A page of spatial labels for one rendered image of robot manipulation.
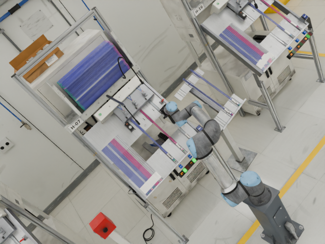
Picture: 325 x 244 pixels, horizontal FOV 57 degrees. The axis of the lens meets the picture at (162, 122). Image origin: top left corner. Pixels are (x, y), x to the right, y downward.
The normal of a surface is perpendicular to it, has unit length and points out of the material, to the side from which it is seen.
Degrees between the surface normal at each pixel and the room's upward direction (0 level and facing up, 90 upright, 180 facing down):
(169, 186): 90
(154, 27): 90
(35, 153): 90
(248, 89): 90
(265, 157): 0
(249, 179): 7
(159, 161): 46
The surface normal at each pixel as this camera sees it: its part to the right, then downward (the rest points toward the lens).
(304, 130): -0.50, -0.66
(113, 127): 0.04, -0.25
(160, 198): 0.53, 0.29
